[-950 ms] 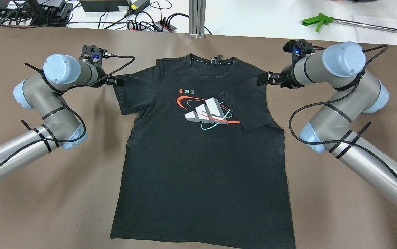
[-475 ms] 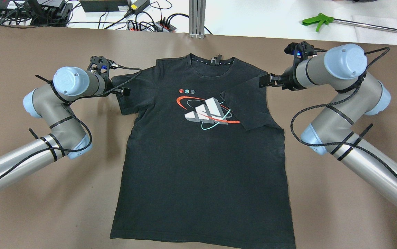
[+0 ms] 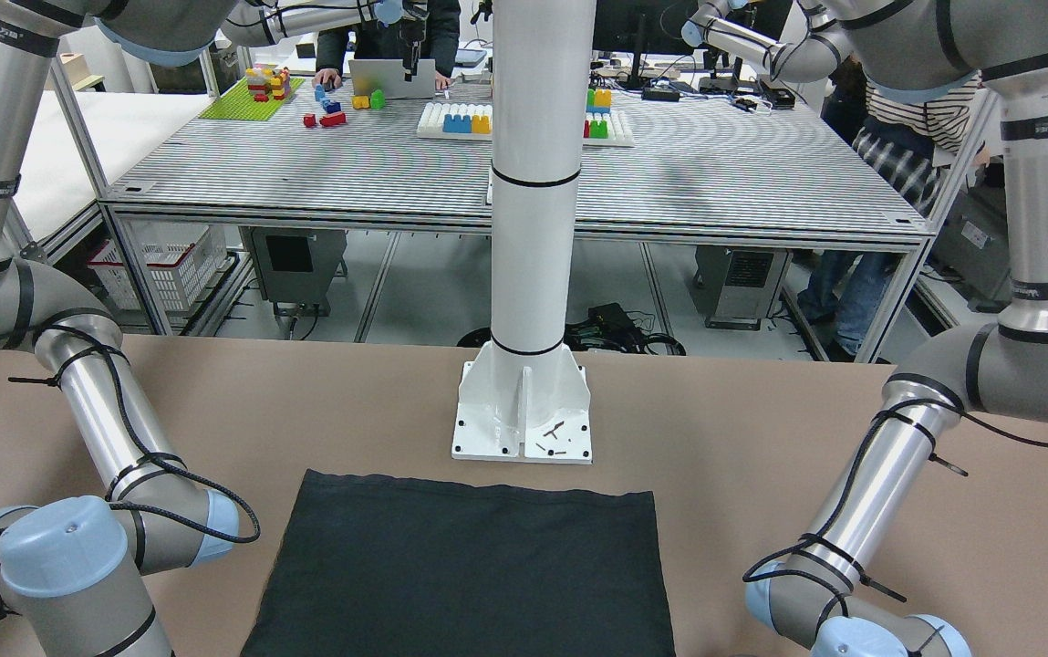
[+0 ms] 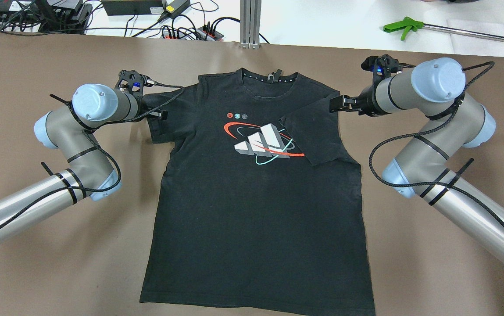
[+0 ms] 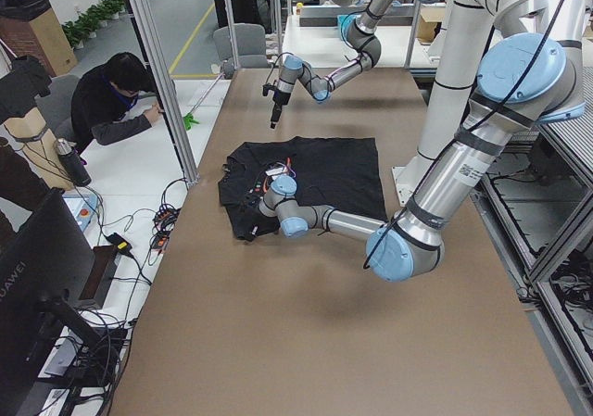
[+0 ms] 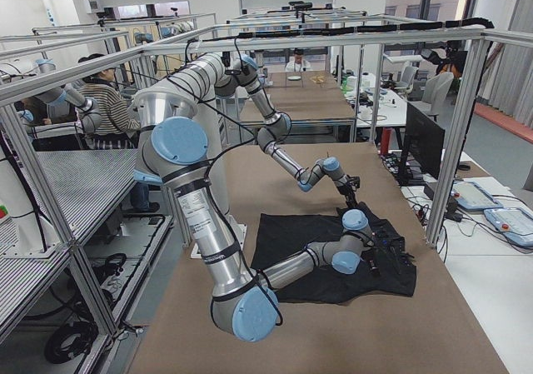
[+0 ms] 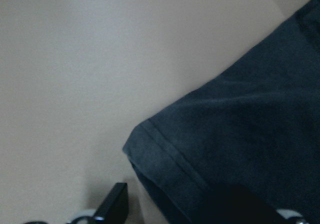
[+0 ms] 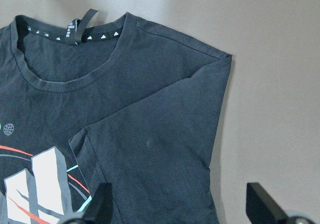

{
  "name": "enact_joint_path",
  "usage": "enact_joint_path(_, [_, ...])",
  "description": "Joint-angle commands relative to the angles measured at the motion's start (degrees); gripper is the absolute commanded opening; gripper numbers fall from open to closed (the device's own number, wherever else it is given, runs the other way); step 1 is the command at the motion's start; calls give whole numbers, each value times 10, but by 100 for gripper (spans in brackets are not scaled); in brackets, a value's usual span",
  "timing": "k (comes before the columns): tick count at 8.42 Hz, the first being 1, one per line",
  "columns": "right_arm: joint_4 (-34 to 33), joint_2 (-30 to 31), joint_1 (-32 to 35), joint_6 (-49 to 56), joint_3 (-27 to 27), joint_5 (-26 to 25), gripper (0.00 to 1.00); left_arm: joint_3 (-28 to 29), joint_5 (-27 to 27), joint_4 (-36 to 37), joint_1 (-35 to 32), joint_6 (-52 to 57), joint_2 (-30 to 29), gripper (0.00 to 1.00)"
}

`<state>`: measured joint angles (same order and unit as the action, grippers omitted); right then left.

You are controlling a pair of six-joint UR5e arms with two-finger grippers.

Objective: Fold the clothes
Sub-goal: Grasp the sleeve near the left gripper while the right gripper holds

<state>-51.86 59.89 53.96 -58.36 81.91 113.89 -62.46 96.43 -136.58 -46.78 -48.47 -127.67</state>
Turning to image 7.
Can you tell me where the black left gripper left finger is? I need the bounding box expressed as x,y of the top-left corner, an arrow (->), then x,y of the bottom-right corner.
93,183 -> 129,224

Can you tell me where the black printed t-shirt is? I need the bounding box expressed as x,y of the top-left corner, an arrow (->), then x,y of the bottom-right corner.
123,0 -> 320,224

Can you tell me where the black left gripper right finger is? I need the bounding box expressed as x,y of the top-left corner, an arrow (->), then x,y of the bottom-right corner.
214,185 -> 287,224

